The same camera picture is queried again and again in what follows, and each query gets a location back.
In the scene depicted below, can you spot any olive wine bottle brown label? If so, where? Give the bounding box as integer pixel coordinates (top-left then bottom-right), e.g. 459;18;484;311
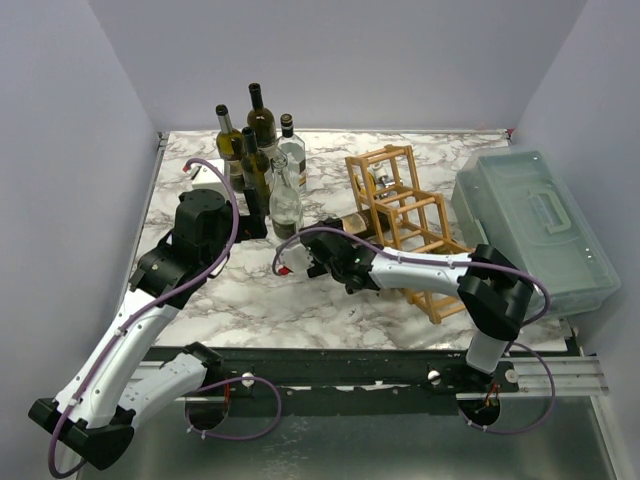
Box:
318;209;391;239

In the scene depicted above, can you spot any green wine bottle cream label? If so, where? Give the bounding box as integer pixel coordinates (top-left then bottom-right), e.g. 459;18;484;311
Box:
241;127;271;216

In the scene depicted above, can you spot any green wine bottle white label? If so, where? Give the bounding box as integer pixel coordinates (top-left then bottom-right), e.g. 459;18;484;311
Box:
424;242;452;254

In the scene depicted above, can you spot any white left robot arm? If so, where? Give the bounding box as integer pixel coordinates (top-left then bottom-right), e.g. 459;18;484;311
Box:
28;189;267;470

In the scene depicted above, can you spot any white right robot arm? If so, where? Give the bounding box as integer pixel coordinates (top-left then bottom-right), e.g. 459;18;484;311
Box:
301;227;534;392

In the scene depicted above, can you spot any round clear glass bottle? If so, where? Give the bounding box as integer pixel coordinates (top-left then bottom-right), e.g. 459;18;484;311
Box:
269;155;303;240

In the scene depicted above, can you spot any wooden wine rack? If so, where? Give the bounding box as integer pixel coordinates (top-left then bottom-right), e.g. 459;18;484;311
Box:
344;144;476;325

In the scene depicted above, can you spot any green bottle Primitivo label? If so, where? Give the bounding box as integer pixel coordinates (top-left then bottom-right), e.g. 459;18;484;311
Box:
215;104;245;193

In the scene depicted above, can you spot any square clear liquor bottle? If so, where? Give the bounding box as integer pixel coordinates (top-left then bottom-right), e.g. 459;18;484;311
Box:
278;113;307;191

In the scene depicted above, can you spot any dark green bottle Masini label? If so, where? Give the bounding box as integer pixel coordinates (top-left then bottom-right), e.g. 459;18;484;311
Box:
247;83;277;160

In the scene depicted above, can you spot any translucent plastic storage box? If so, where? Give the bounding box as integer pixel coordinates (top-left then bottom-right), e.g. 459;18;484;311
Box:
451;147;621;318

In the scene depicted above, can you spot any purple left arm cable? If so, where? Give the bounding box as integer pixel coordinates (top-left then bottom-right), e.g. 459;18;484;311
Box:
48;158;283;477

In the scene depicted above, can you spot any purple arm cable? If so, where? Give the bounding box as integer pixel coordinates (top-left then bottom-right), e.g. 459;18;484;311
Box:
272;227;557;435
48;158;283;477

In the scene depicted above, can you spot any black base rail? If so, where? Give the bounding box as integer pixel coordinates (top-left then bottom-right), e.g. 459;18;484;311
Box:
134;344;531;419

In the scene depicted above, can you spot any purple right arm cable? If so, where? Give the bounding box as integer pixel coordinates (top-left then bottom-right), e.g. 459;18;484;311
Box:
272;227;557;435

